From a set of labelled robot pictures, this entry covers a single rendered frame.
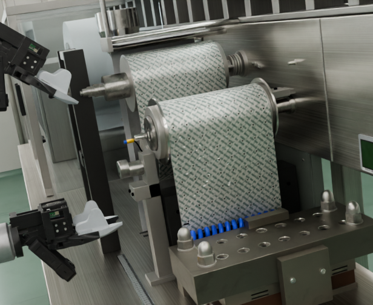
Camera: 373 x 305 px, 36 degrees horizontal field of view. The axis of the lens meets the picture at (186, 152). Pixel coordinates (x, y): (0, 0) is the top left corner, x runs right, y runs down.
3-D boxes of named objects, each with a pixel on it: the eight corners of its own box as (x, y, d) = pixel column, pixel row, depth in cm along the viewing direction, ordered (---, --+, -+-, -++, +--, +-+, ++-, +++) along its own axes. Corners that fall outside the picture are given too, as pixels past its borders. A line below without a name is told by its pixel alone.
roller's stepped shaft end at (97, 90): (80, 99, 143) (78, 86, 142) (103, 94, 145) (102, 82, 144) (82, 100, 140) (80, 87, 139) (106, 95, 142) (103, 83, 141)
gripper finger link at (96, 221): (118, 205, 112) (71, 214, 111) (124, 233, 113) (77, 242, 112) (118, 201, 115) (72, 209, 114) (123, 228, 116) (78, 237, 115)
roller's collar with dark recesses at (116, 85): (104, 100, 146) (99, 75, 145) (126, 95, 148) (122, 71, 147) (108, 103, 140) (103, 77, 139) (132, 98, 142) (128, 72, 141)
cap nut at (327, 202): (316, 209, 126) (314, 189, 125) (330, 204, 127) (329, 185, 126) (325, 213, 122) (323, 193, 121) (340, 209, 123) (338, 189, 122)
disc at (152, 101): (154, 158, 132) (143, 95, 128) (156, 158, 132) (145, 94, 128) (172, 172, 118) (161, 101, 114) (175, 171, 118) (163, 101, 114)
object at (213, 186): (183, 239, 123) (170, 157, 119) (281, 212, 129) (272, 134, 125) (184, 239, 123) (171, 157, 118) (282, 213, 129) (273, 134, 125)
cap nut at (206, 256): (194, 262, 108) (191, 240, 107) (212, 257, 109) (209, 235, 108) (201, 270, 105) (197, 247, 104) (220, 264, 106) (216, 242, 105)
